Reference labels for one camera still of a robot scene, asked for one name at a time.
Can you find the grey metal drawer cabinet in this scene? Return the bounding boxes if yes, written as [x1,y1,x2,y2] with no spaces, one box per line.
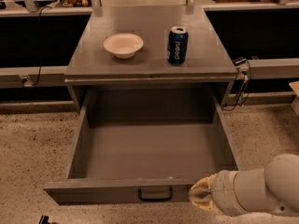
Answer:
[64,6,236,109]

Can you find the black cable left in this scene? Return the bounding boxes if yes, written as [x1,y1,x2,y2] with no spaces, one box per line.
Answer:
[21,5,53,88]

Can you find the blue pepsi can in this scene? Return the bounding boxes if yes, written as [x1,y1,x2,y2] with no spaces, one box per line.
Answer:
[167,26,189,65]

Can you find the grey top drawer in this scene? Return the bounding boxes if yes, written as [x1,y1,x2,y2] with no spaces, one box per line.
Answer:
[44,87,239,205]

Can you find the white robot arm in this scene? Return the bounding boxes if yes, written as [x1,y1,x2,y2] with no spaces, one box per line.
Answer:
[189,154,299,217]

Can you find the black cables right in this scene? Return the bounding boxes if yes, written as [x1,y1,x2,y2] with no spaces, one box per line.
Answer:
[222,57,252,112]

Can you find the white paper bowl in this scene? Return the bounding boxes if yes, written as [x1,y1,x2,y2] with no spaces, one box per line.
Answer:
[104,34,144,59]

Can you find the small black floor object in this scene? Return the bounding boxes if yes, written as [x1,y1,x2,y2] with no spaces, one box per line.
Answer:
[38,216,50,224]

